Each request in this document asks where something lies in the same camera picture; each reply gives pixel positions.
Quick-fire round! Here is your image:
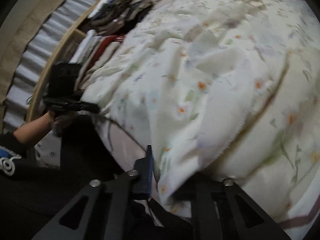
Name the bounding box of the person left hand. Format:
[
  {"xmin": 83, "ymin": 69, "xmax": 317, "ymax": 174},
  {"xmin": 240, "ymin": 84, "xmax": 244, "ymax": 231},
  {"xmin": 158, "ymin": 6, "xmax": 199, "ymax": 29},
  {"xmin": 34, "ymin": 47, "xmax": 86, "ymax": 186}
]
[{"xmin": 47, "ymin": 111, "xmax": 64, "ymax": 137}]

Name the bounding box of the white folded cloth pile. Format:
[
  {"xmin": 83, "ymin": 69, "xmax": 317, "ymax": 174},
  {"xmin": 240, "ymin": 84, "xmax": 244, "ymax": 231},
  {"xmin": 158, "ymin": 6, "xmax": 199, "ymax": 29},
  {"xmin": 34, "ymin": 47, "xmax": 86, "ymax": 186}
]
[{"xmin": 69, "ymin": 29, "xmax": 102, "ymax": 64}]

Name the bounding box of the wooden bedside shelf left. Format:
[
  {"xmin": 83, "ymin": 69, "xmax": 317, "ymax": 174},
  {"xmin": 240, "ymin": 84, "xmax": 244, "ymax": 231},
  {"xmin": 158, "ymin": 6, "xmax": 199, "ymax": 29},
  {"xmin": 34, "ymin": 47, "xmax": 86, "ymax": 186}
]
[{"xmin": 25, "ymin": 0, "xmax": 100, "ymax": 122}]

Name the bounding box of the beige folded garment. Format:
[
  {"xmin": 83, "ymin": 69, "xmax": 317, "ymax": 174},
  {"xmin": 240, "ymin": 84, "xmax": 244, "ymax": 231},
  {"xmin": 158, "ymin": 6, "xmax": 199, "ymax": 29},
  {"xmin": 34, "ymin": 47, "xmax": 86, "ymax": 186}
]
[{"xmin": 74, "ymin": 42, "xmax": 120, "ymax": 90}]

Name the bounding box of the tall folded clothes stack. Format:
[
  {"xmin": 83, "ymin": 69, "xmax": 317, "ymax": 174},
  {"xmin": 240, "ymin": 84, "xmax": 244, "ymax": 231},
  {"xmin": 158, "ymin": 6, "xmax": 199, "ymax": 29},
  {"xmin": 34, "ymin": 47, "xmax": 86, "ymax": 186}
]
[{"xmin": 85, "ymin": 0, "xmax": 154, "ymax": 36}]

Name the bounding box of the red folded garment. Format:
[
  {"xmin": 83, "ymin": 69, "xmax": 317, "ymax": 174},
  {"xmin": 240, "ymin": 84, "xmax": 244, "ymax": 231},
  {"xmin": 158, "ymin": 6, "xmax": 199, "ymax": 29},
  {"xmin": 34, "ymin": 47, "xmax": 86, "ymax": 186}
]
[{"xmin": 85, "ymin": 35, "xmax": 125, "ymax": 69}]

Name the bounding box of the grey pleated curtain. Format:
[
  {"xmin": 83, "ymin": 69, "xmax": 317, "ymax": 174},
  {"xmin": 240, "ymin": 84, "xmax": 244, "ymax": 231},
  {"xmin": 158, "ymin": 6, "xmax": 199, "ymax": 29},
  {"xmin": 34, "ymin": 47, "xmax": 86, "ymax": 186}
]
[{"xmin": 1, "ymin": 0, "xmax": 98, "ymax": 132}]

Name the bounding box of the person left forearm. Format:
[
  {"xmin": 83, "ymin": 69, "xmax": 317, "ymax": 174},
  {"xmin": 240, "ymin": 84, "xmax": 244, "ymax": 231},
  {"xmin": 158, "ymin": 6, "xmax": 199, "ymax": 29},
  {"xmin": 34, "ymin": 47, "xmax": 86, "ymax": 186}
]
[{"xmin": 13, "ymin": 111, "xmax": 54, "ymax": 146}]

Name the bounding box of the cream floral dress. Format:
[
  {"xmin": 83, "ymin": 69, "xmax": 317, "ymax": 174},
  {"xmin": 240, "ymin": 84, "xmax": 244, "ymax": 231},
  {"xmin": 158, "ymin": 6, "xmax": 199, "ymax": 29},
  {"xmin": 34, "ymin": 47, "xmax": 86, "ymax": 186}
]
[{"xmin": 81, "ymin": 0, "xmax": 320, "ymax": 218}]

